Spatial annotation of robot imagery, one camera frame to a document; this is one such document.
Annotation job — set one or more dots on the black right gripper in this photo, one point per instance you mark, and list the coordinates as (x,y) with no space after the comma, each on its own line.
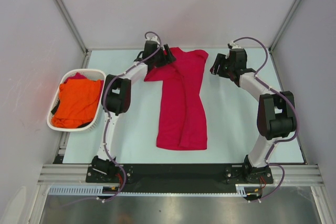
(220,60)

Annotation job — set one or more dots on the orange t-shirt in basket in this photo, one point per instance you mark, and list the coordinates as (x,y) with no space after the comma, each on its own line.
(79,100)

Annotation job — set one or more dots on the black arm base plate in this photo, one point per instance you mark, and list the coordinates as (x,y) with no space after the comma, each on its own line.
(181,178)

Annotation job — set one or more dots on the aluminium frame rail front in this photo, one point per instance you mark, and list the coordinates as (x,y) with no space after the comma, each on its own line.
(67,174)

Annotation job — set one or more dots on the white slotted cable duct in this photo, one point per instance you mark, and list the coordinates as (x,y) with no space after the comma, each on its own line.
(76,190)

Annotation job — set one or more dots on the crimson red t-shirt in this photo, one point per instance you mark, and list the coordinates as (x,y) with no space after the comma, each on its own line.
(182,120)

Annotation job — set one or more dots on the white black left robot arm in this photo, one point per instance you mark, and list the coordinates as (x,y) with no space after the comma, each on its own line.
(116,100)

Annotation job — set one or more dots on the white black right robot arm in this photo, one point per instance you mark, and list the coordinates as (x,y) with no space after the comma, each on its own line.
(276,117)

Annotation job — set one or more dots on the white plastic laundry basket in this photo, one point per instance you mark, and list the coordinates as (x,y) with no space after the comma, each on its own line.
(91,74)

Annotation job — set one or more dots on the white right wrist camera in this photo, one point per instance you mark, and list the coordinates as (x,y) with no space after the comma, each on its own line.
(232,45)

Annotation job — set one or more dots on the aluminium corner post right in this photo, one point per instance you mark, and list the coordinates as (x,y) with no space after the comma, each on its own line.
(284,24)

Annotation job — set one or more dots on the aluminium corner post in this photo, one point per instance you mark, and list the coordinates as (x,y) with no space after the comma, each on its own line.
(284,24)
(71,25)

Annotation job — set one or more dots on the aluminium corner post left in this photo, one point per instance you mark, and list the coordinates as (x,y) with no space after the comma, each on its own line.
(71,25)

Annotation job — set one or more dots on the dark red shirt in basket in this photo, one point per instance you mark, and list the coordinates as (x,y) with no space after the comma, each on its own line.
(77,76)

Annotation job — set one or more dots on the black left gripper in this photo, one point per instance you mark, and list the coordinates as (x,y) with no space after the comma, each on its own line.
(170,57)

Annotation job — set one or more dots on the black garment in basket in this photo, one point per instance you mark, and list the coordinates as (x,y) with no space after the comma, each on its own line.
(54,110)

